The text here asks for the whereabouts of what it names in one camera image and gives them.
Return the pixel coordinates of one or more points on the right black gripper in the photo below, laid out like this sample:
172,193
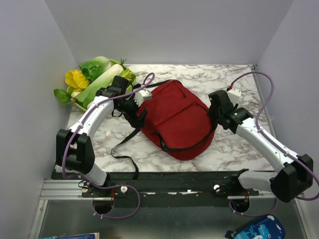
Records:
212,112

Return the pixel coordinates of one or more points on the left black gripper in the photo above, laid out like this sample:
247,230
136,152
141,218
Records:
137,121

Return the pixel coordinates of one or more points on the red backpack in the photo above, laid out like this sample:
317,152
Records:
176,121

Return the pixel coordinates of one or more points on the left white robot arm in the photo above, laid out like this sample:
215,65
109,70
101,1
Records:
74,149

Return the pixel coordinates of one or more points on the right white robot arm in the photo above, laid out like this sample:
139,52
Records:
292,173

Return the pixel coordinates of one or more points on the green plastic basket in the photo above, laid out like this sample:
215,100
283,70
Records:
74,94

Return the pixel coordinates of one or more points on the celery stalk bunch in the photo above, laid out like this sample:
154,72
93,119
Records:
129,75

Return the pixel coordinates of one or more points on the napa cabbage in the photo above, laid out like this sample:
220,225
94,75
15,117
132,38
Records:
87,96

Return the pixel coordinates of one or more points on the green lettuce head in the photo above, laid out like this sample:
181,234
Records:
94,68

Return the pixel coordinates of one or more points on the yellow leaf vegetable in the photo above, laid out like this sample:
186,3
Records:
77,80

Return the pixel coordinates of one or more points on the dark green spinach leaf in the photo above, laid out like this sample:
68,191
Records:
63,96

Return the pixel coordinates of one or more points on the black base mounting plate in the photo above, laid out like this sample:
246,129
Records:
158,189

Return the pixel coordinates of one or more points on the blue pencil case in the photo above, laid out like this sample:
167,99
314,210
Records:
266,227

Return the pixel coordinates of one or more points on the blue book corner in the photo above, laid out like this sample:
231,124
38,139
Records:
82,236

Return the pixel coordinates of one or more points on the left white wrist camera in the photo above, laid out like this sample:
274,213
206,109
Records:
142,96

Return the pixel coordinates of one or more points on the aluminium rail frame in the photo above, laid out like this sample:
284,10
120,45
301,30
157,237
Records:
64,211

